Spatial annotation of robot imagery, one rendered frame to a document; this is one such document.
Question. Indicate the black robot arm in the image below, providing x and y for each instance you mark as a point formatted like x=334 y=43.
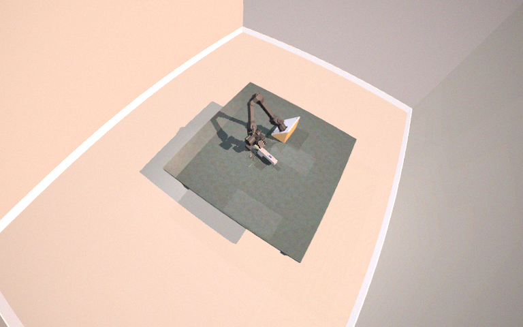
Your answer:
x=251 y=125

